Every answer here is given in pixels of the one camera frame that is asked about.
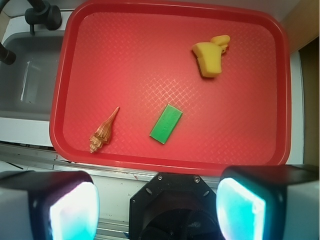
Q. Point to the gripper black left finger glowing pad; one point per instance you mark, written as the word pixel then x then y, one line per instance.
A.
pixel 48 205

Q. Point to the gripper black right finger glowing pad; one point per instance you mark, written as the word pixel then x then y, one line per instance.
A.
pixel 277 202

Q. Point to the brown spiral sea shell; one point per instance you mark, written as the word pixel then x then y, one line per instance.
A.
pixel 103 134

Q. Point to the green rectangular block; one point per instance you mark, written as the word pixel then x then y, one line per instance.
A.
pixel 165 124

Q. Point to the grey sink basin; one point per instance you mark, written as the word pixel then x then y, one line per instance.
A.
pixel 27 86

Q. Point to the yellow sponge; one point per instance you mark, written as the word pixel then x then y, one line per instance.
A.
pixel 209 58

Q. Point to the red plastic tray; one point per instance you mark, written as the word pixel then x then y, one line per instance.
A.
pixel 137 55

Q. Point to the yellow rubber duck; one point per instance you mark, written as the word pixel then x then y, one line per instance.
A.
pixel 222 41

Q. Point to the black faucet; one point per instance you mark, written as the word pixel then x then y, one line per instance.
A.
pixel 40 13

